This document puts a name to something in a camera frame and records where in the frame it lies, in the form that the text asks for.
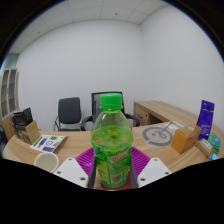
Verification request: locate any orange cardboard box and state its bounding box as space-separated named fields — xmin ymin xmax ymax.
xmin=170 ymin=123 xmax=202 ymax=154

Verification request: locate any wooden side desk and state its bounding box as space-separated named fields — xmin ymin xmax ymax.
xmin=133 ymin=100 xmax=201 ymax=127

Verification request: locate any white sheet with circle print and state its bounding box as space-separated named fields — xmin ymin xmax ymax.
xmin=141 ymin=120 xmax=184 ymax=148

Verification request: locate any purple pouch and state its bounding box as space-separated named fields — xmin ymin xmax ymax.
xmin=196 ymin=99 xmax=215 ymax=141

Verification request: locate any dark grey chair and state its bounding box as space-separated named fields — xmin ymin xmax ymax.
xmin=53 ymin=96 xmax=83 ymax=132

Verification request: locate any black mesh office chair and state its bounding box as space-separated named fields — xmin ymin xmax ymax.
xmin=80 ymin=91 xmax=141 ymax=132

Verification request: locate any small dark brown box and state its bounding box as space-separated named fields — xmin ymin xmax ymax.
xmin=15 ymin=119 xmax=42 ymax=145

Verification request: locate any white and brown mug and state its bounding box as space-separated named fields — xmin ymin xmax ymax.
xmin=33 ymin=151 xmax=60 ymax=174

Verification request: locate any green drink bottle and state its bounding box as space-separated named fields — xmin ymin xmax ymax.
xmin=90 ymin=93 xmax=134 ymax=190

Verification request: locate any small tan box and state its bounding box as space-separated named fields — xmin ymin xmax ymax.
xmin=195 ymin=138 xmax=214 ymax=159

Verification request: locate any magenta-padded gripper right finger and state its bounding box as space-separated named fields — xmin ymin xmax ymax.
xmin=129 ymin=146 xmax=173 ymax=189

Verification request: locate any green packet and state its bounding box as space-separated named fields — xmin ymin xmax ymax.
xmin=207 ymin=131 xmax=222 ymax=155

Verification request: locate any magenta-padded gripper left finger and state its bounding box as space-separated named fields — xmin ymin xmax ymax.
xmin=52 ymin=146 xmax=98 ymax=189

